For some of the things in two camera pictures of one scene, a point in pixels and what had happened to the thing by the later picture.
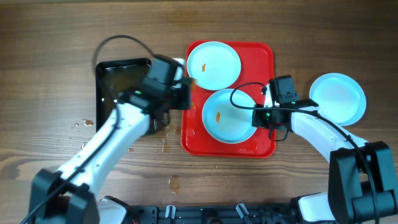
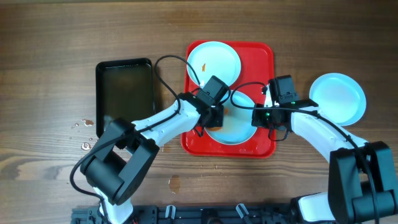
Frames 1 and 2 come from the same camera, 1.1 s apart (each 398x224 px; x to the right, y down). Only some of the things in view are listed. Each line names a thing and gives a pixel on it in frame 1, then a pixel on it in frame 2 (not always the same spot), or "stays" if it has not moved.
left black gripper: [184, 101] to [219, 119]
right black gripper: [259, 121] stays
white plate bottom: [340, 96] stays
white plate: [226, 122] stays
